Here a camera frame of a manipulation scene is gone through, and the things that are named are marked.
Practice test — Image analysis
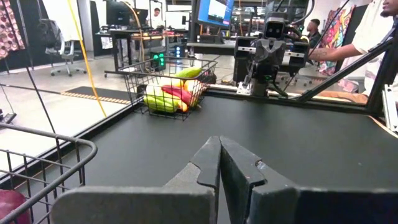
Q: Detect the yellow bell pepper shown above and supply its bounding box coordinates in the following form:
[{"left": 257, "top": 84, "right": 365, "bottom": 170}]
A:
[{"left": 158, "top": 77, "right": 184, "bottom": 90}]

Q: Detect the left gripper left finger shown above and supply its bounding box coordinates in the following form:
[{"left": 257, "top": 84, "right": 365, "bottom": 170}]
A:
[{"left": 50, "top": 135, "right": 223, "bottom": 224}]

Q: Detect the person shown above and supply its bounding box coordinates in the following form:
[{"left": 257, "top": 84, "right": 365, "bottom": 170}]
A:
[
  {"left": 306, "top": 18, "right": 323, "bottom": 49},
  {"left": 150, "top": 6, "right": 164, "bottom": 29},
  {"left": 351, "top": 0, "right": 398, "bottom": 97}
]

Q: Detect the black orange-striped floor mat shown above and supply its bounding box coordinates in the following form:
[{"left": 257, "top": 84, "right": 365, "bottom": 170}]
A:
[{"left": 60, "top": 86, "right": 133, "bottom": 106}]

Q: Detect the green ridged chayote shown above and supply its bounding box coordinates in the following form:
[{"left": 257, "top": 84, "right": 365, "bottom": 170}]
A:
[{"left": 142, "top": 95, "right": 178, "bottom": 113}]

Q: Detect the orange extension cable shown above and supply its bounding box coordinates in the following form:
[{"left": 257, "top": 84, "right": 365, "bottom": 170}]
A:
[{"left": 67, "top": 0, "right": 108, "bottom": 118}]

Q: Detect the black monitor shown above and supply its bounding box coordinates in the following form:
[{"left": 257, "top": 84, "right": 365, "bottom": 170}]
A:
[{"left": 105, "top": 0, "right": 131, "bottom": 27}]

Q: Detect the black wire basket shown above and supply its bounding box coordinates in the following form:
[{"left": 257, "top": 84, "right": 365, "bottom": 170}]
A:
[
  {"left": 0, "top": 123, "right": 98, "bottom": 224},
  {"left": 104, "top": 55, "right": 218, "bottom": 121}
]

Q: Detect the person's forearm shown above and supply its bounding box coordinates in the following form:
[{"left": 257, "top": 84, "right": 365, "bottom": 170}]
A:
[{"left": 309, "top": 43, "right": 361, "bottom": 62}]

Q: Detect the red patterned fabric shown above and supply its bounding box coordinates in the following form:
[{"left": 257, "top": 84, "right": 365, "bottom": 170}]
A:
[{"left": 0, "top": 0, "right": 25, "bottom": 60}]

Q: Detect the monitor with blue screen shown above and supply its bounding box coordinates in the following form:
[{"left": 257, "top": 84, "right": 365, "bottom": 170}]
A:
[{"left": 196, "top": 0, "right": 236, "bottom": 29}]

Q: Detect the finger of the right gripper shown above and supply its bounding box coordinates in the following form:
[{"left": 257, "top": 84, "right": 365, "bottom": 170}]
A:
[
  {"left": 255, "top": 40, "right": 271, "bottom": 65},
  {"left": 270, "top": 40, "right": 286, "bottom": 65}
]

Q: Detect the black desk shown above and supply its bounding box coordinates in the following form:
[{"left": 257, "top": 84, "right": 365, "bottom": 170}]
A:
[{"left": 95, "top": 27, "right": 187, "bottom": 74}]

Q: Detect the white garlic bulb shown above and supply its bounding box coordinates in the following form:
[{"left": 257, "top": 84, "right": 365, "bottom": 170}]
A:
[{"left": 145, "top": 83, "right": 164, "bottom": 98}]

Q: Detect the silver metal mounting bracket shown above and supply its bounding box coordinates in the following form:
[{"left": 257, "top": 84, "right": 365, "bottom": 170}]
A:
[
  {"left": 236, "top": 81, "right": 253, "bottom": 96},
  {"left": 381, "top": 83, "right": 398, "bottom": 133}
]

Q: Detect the black computer case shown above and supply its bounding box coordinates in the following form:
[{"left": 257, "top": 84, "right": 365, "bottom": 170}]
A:
[{"left": 150, "top": 49, "right": 167, "bottom": 72}]

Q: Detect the colourful abstract painting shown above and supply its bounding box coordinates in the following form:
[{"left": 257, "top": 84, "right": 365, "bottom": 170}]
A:
[{"left": 317, "top": 4, "right": 355, "bottom": 77}]

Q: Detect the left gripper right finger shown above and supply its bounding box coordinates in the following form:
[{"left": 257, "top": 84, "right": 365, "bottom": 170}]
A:
[{"left": 220, "top": 135, "right": 398, "bottom": 224}]

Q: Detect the black table mat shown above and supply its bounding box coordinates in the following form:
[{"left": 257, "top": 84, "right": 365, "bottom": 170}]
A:
[{"left": 18, "top": 95, "right": 398, "bottom": 224}]

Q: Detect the white office chair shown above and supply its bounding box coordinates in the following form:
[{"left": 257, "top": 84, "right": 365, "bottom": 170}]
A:
[{"left": 37, "top": 18, "right": 88, "bottom": 77}]

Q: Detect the black power strip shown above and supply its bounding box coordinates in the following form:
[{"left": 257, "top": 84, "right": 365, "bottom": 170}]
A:
[{"left": 0, "top": 108, "right": 17, "bottom": 125}]

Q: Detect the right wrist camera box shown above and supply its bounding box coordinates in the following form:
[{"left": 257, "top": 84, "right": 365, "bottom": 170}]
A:
[{"left": 263, "top": 17, "right": 287, "bottom": 40}]

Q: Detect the orange yellow chili pepper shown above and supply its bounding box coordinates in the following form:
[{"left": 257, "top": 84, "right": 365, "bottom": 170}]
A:
[{"left": 183, "top": 79, "right": 205, "bottom": 108}]

